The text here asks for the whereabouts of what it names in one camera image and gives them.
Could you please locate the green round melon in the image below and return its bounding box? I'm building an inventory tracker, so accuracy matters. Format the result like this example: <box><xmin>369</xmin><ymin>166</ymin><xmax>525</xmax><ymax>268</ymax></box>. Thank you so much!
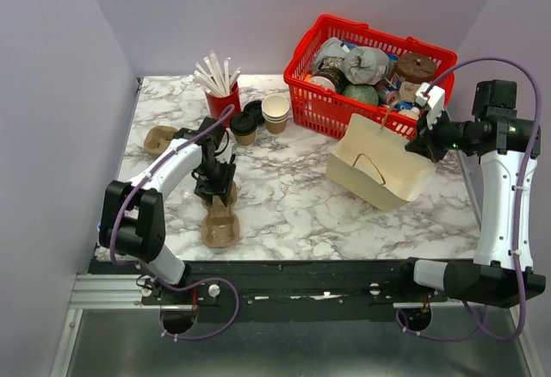
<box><xmin>342</xmin><ymin>83</ymin><xmax>379</xmax><ymax>107</ymax></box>

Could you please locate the red straw holder cup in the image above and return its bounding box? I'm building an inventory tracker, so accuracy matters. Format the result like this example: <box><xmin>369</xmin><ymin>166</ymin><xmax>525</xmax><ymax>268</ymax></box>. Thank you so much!
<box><xmin>205</xmin><ymin>83</ymin><xmax>241</xmax><ymax>127</ymax></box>

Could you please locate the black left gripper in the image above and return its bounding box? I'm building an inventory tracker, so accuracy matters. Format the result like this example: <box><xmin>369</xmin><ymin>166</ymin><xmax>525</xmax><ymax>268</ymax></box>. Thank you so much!
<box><xmin>195</xmin><ymin>158</ymin><xmax>237</xmax><ymax>206</ymax></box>

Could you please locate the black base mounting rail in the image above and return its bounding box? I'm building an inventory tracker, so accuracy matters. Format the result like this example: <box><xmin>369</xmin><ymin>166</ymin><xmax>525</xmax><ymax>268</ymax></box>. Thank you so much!
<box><xmin>88</xmin><ymin>258</ymin><xmax>479</xmax><ymax>324</ymax></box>

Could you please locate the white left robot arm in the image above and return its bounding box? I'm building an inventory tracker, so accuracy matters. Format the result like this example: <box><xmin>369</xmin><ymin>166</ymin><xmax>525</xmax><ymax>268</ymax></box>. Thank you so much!
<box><xmin>99</xmin><ymin>117</ymin><xmax>236</xmax><ymax>304</ymax></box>

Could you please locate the dark printed jar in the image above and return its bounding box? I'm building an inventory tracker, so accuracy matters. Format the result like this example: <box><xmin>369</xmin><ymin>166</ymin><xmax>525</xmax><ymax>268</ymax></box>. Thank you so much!
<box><xmin>307</xmin><ymin>67</ymin><xmax>350</xmax><ymax>94</ymax></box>

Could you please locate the grey crumpled bag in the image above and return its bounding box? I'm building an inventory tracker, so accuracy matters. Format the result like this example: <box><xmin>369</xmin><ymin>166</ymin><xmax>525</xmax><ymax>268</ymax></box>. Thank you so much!
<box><xmin>341</xmin><ymin>46</ymin><xmax>390</xmax><ymax>85</ymax></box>

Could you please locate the white wrapped straws bundle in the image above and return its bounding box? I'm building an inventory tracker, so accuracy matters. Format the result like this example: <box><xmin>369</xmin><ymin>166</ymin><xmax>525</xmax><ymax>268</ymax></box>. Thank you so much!
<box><xmin>192</xmin><ymin>51</ymin><xmax>242</xmax><ymax>97</ymax></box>

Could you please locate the stack of paper cups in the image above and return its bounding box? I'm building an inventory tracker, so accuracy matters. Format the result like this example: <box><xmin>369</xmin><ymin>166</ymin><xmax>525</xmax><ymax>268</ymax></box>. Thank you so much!
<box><xmin>261</xmin><ymin>95</ymin><xmax>290</xmax><ymax>134</ymax></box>

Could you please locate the aluminium frame rail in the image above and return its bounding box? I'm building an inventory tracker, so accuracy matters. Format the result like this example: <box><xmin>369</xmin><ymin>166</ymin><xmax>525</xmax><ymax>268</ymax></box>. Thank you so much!
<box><xmin>69</xmin><ymin>275</ymin><xmax>142</xmax><ymax>310</ymax></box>

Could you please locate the brown lidded round container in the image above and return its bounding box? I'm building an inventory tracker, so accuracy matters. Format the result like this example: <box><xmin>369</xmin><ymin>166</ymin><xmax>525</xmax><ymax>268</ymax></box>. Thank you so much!
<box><xmin>391</xmin><ymin>52</ymin><xmax>437</xmax><ymax>102</ymax></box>

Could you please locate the beige paper bag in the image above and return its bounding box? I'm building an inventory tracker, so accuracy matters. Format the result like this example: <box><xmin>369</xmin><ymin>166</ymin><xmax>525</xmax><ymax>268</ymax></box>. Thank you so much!
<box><xmin>325</xmin><ymin>114</ymin><xmax>436</xmax><ymax>212</ymax></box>

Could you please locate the brown paper coffee cup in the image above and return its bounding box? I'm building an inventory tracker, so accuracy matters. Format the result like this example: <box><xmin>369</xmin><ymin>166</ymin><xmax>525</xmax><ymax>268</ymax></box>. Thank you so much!
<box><xmin>233</xmin><ymin>131</ymin><xmax>257</xmax><ymax>146</ymax></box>

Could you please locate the red plastic shopping basket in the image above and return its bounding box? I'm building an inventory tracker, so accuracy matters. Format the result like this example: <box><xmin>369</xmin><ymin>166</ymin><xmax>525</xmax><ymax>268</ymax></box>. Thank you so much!
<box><xmin>282</xmin><ymin>14</ymin><xmax>459</xmax><ymax>141</ymax></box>

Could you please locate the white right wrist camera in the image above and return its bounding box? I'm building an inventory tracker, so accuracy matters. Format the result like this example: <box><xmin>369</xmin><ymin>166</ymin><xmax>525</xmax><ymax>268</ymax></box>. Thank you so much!
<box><xmin>414</xmin><ymin>83</ymin><xmax>445</xmax><ymax>130</ymax></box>

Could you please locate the cardboard cup carrier tray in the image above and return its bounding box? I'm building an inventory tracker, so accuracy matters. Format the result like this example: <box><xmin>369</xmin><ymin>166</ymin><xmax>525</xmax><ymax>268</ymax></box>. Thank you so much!
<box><xmin>143</xmin><ymin>126</ymin><xmax>178</xmax><ymax>158</ymax></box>

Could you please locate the black lid near basket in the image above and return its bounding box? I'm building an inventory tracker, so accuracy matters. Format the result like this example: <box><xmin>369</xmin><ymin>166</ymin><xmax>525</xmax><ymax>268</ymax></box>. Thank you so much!
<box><xmin>243</xmin><ymin>100</ymin><xmax>265</xmax><ymax>126</ymax></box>

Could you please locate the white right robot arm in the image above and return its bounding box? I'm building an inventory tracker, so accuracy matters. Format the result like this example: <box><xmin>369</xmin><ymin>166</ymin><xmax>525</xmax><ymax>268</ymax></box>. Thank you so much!
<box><xmin>395</xmin><ymin>80</ymin><xmax>546</xmax><ymax>308</ymax></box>

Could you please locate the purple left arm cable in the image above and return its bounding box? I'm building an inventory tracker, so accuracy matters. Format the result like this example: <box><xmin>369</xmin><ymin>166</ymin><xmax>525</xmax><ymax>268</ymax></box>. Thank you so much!
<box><xmin>109</xmin><ymin>103</ymin><xmax>240</xmax><ymax>343</ymax></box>

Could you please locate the black plastic cup lid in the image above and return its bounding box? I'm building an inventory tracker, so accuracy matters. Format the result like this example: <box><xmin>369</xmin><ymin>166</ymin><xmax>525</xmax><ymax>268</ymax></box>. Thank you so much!
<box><xmin>230</xmin><ymin>112</ymin><xmax>257</xmax><ymax>136</ymax></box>

